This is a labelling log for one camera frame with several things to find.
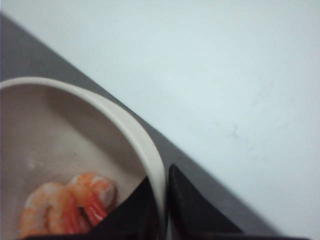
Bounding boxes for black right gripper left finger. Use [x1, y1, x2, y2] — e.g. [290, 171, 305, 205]
[26, 177, 160, 240]

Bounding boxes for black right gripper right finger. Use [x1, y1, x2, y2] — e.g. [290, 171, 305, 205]
[168, 163, 306, 240]

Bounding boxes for orange shrimp pieces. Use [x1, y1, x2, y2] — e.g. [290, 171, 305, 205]
[19, 173, 116, 238]

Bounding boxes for beige ribbed bowl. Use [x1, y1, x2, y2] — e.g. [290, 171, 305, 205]
[0, 77, 167, 240]

